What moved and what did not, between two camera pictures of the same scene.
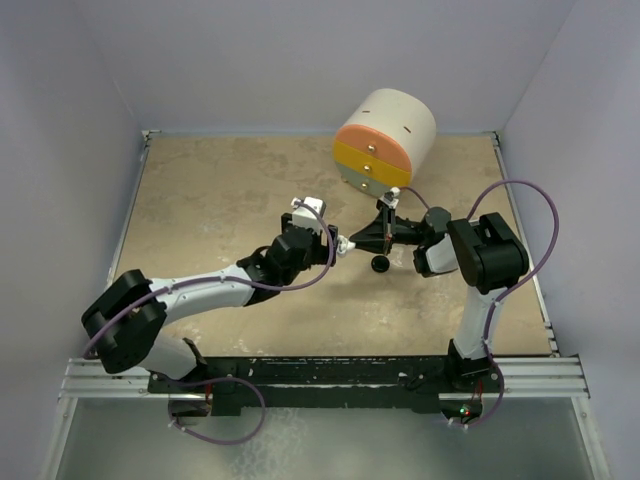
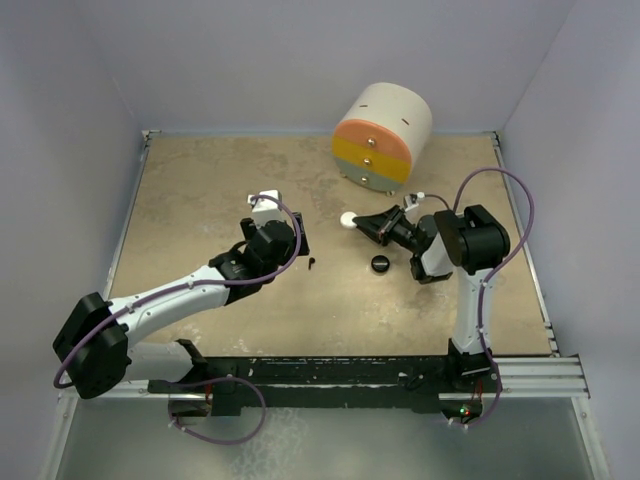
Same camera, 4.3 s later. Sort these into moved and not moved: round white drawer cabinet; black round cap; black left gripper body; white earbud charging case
Moved: white earbud charging case; black left gripper body
Not moved: round white drawer cabinet; black round cap
